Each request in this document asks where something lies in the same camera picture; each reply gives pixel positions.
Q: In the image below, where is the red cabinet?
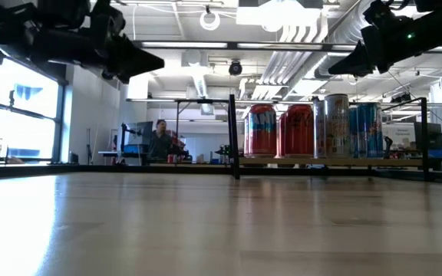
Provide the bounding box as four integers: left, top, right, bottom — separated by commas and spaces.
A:
169, 130, 186, 151

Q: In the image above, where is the black ceiling camera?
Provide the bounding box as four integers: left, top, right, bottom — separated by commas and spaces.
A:
228, 60, 243, 77

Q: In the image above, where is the wooden shelf board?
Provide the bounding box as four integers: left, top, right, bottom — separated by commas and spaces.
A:
239, 156, 424, 168

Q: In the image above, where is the white ring lamp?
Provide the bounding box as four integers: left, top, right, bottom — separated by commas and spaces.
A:
199, 10, 222, 32

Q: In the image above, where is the black aluminium table frame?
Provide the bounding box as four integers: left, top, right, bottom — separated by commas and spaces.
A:
0, 163, 442, 186

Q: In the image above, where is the large bright window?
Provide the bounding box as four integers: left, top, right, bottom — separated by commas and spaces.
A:
0, 57, 68, 164

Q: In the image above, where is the dark red soda can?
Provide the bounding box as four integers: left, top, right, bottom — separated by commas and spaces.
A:
284, 103, 315, 157
277, 113, 286, 158

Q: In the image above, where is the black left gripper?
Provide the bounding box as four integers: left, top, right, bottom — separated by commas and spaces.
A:
32, 3, 165, 84

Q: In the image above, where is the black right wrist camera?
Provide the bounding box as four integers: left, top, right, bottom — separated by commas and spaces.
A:
361, 0, 402, 30

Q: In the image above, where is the person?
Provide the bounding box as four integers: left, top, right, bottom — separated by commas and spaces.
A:
147, 119, 174, 162

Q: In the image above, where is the black metal gantry frame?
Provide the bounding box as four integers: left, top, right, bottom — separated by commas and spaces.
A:
173, 97, 230, 131

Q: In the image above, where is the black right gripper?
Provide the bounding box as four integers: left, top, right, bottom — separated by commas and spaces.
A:
328, 25, 417, 77

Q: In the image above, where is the red Fanta can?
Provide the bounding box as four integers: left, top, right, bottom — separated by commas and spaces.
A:
247, 103, 279, 157
242, 113, 250, 157

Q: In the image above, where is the black metal shelf frame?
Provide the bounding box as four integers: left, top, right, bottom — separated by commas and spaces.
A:
227, 94, 430, 182

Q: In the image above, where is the computer monitor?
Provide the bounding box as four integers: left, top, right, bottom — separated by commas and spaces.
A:
123, 120, 153, 154
414, 121, 442, 151

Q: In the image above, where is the tall white can black lid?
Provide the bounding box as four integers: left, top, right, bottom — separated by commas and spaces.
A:
312, 98, 326, 159
323, 94, 351, 159

